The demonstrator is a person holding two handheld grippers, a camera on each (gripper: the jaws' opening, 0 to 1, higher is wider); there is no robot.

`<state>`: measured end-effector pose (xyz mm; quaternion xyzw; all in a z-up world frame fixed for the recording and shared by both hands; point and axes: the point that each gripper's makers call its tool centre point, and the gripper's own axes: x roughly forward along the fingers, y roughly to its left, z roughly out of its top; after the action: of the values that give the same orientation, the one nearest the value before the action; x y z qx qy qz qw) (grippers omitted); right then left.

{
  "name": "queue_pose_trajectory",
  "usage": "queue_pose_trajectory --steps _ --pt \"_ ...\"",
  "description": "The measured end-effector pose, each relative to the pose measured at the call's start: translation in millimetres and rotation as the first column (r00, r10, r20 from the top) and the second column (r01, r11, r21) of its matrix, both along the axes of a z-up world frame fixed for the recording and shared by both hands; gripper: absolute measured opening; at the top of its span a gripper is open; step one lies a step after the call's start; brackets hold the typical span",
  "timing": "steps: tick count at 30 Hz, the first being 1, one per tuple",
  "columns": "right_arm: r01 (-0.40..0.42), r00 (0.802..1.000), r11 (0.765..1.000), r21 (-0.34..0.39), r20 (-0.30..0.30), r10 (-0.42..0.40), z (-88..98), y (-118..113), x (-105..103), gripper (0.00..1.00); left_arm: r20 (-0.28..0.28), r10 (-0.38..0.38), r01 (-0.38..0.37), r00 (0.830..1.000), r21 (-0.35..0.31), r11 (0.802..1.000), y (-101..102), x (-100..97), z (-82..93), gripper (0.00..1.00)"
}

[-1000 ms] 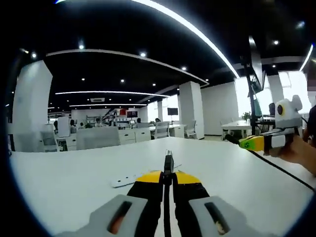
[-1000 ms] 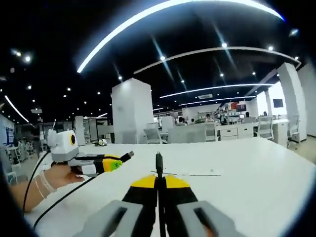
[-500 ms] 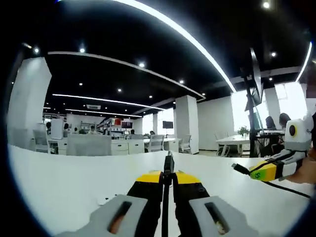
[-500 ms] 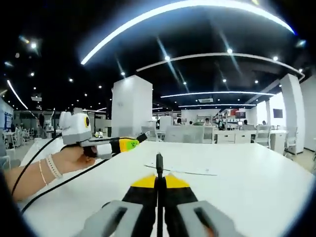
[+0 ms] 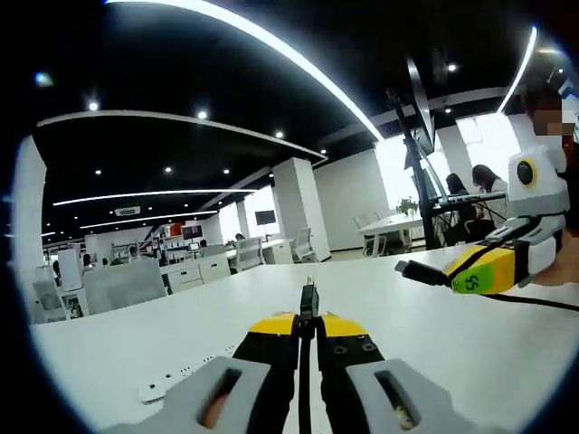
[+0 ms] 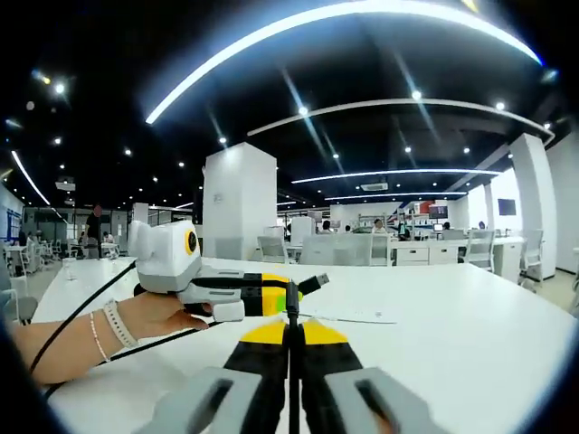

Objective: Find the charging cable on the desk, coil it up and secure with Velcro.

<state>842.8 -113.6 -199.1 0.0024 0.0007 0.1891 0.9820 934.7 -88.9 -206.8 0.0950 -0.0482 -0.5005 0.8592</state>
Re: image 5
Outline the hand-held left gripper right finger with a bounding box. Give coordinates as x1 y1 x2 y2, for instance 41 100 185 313
316 311 481 434

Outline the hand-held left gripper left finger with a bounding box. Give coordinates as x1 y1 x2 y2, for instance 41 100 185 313
103 311 301 434

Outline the black charging cable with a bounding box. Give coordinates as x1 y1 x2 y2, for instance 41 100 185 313
296 259 579 434

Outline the white desk socket strip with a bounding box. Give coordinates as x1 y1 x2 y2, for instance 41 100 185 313
137 342 237 404

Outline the person's right hand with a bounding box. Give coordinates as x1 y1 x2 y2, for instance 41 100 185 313
533 225 579 288

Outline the electronic keyboard on stand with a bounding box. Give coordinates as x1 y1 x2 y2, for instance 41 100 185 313
432 191 508 208

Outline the person's head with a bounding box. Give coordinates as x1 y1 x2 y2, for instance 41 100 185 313
523 80 579 139

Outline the green potted plant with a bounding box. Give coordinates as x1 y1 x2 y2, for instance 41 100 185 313
396 195 421 217

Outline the white office chair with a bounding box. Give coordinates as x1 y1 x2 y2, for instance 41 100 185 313
290 226 318 264
233 236 267 273

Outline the white meeting table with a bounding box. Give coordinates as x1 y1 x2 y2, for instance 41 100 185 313
358 212 427 258

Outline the large monitor on stand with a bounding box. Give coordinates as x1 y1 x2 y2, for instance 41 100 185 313
385 56 453 250

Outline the long curved ceiling light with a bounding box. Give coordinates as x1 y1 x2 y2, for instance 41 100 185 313
103 0 386 142

